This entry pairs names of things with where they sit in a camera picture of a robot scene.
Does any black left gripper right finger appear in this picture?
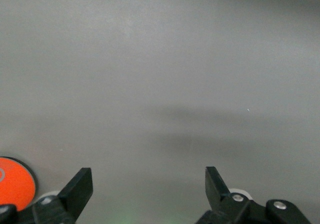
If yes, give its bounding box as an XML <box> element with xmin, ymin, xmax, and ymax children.
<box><xmin>194</xmin><ymin>166</ymin><xmax>314</xmax><ymax>224</ymax></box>

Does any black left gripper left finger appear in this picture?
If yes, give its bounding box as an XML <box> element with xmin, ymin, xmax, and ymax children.
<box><xmin>0</xmin><ymin>167</ymin><xmax>94</xmax><ymax>224</ymax></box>

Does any orange cylindrical container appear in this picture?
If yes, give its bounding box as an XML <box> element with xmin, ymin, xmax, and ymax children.
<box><xmin>0</xmin><ymin>156</ymin><xmax>37</xmax><ymax>213</ymax></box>

